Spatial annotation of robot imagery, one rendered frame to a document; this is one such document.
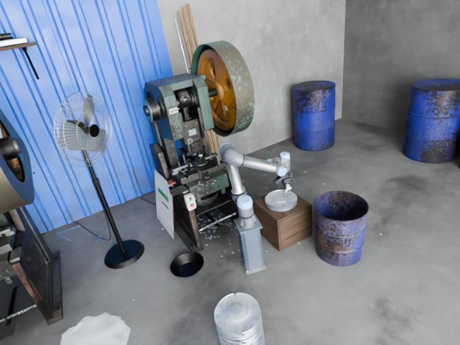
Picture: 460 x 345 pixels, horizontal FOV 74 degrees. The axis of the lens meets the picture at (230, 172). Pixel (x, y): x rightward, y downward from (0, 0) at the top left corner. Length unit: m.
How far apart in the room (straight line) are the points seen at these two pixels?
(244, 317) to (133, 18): 3.05
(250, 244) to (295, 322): 0.64
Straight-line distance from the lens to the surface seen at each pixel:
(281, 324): 2.39
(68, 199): 3.98
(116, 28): 3.69
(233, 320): 2.05
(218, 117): 3.02
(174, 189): 2.63
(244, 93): 2.52
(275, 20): 4.63
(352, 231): 2.53
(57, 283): 3.28
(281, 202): 2.78
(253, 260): 2.63
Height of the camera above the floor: 1.96
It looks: 28 degrees down
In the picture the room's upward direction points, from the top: 9 degrees counter-clockwise
